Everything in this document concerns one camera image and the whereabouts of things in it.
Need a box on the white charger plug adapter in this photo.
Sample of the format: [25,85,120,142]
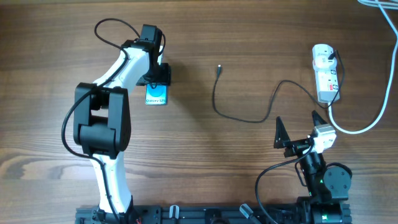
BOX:
[312,54,337,72]

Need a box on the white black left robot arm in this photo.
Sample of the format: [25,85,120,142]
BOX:
[66,24,171,223]

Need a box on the white power strip cord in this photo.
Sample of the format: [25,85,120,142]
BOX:
[327,0,398,135]

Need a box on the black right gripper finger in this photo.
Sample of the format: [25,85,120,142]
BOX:
[312,110,328,126]
[274,116,290,148]

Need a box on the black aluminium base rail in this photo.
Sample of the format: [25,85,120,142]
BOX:
[74,203,352,224]

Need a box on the Galaxy S25 smartphone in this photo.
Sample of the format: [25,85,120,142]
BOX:
[146,85,168,105]

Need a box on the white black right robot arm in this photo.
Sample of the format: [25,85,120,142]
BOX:
[274,111,353,223]

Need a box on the white power strip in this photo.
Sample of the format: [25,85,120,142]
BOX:
[312,44,340,103]

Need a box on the black USB charging cable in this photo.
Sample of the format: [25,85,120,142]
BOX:
[212,49,346,124]

